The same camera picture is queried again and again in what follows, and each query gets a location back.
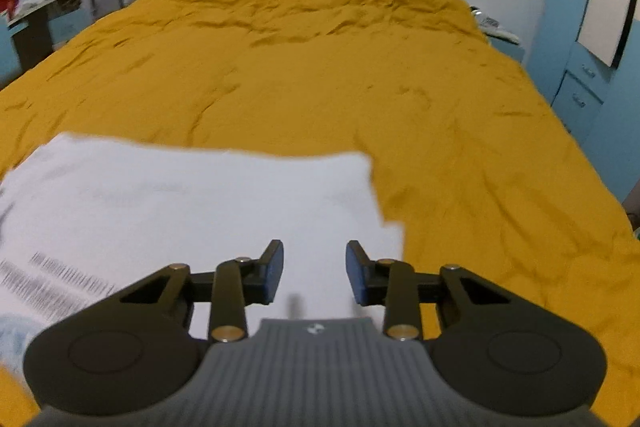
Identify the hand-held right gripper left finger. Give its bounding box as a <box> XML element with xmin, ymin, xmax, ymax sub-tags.
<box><xmin>119</xmin><ymin>239</ymin><xmax>285</xmax><ymax>342</ymax></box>

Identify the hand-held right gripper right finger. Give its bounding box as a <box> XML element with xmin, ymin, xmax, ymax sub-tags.
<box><xmin>345</xmin><ymin>239</ymin><xmax>512</xmax><ymax>341</ymax></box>

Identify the white printed sweatshirt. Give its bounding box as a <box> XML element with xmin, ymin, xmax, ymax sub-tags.
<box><xmin>0</xmin><ymin>133</ymin><xmax>406</xmax><ymax>344</ymax></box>

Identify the blue nightstand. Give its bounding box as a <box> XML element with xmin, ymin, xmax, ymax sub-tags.
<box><xmin>469</xmin><ymin>6</ymin><xmax>527</xmax><ymax>65</ymax></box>

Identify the cluttered desk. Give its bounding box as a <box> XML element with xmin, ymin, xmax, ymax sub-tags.
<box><xmin>0</xmin><ymin>0</ymin><xmax>92</xmax><ymax>75</ymax></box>

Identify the blue wardrobe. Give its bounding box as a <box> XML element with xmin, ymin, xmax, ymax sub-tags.
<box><xmin>529</xmin><ymin>0</ymin><xmax>640</xmax><ymax>204</ymax></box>

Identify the white plastic bag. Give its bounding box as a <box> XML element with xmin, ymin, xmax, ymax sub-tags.
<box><xmin>14</xmin><ymin>0</ymin><xmax>52</xmax><ymax>16</ymax></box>

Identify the mustard yellow bedspread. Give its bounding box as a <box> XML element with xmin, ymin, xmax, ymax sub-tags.
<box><xmin>0</xmin><ymin>0</ymin><xmax>640</xmax><ymax>427</ymax></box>

